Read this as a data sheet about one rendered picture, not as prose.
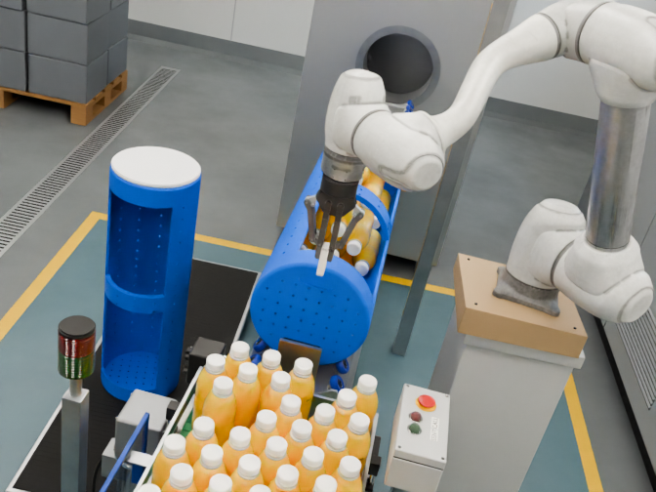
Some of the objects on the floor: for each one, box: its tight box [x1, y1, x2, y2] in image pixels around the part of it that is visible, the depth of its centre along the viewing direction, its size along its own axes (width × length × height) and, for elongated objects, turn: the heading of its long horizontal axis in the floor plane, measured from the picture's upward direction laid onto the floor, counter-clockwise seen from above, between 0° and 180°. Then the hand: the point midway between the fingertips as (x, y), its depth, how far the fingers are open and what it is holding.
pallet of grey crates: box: [0, 0, 129, 126], centre depth 504 cm, size 120×80×119 cm
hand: (323, 259), depth 162 cm, fingers closed
